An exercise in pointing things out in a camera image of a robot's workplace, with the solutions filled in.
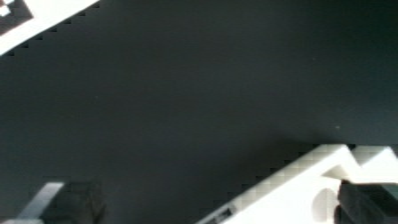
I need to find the white sheet with fiducial tags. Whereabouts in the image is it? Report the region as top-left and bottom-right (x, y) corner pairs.
(0, 0), (99, 56)

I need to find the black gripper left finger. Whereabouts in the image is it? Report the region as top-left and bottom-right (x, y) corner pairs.
(14, 181), (112, 224)

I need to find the white square tabletop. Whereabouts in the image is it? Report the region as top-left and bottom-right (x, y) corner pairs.
(195, 144), (398, 224)

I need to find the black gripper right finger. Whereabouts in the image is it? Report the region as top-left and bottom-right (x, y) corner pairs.
(334, 182), (398, 224)

